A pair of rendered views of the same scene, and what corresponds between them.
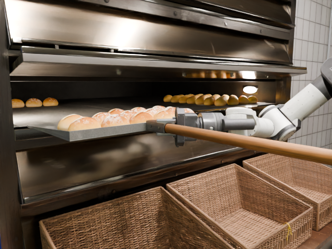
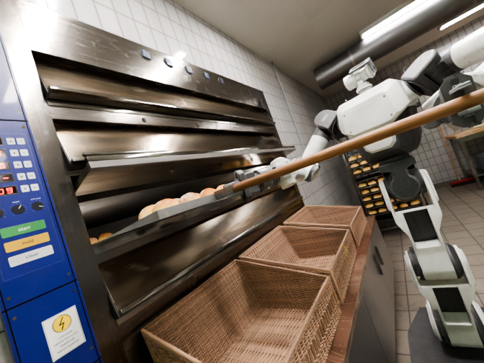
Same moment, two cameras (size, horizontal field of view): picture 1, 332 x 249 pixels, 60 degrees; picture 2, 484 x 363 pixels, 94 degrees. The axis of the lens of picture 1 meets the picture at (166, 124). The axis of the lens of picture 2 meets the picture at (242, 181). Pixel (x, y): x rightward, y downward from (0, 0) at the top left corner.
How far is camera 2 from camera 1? 0.26 m
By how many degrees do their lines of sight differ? 19
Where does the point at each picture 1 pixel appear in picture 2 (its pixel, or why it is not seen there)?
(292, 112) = not seen: hidden behind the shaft
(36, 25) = (91, 146)
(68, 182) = (157, 280)
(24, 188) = (117, 300)
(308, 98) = (316, 144)
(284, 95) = not seen: hidden behind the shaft
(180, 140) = (248, 194)
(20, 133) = (98, 246)
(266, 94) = not seen: hidden behind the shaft
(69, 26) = (120, 143)
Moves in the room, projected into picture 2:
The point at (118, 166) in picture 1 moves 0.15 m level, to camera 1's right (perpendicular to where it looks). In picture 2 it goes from (196, 252) to (225, 240)
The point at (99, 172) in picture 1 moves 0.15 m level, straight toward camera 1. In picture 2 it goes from (181, 262) to (190, 266)
